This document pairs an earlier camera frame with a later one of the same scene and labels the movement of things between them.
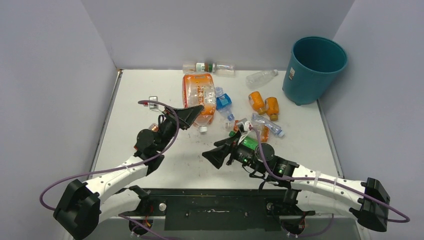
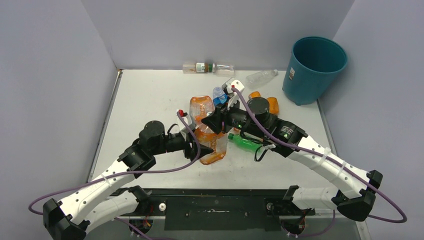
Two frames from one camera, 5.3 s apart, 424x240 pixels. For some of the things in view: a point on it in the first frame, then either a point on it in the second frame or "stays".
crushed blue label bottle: (223, 103) stays
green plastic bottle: (245, 140) stays
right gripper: (229, 145) -> (218, 121)
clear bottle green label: (199, 67) stays
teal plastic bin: (315, 64) stays
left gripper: (187, 115) -> (189, 152)
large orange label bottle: (199, 89) -> (207, 137)
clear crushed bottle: (255, 80) stays
